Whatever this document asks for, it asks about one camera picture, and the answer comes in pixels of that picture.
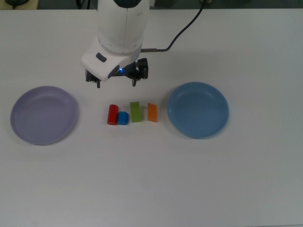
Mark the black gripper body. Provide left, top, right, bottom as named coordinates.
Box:
left=111, top=61, right=138, bottom=79

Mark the red cylinder block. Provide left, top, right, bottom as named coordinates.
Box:
left=107, top=104, right=119, bottom=125

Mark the green block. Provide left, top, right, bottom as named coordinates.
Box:
left=130, top=101, right=143, bottom=123

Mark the orange block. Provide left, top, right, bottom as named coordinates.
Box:
left=147, top=103, right=158, bottom=122

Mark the blue block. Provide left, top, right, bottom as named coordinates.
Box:
left=117, top=111, right=129, bottom=126

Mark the purple plate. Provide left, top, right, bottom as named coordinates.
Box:
left=9, top=85, right=79, bottom=146

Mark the blue plate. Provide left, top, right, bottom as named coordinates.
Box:
left=167, top=81, right=230, bottom=140

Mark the dark round object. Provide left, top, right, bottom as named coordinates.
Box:
left=3, top=0, right=30, bottom=9

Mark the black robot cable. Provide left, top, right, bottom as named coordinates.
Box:
left=141, top=0, right=207, bottom=53

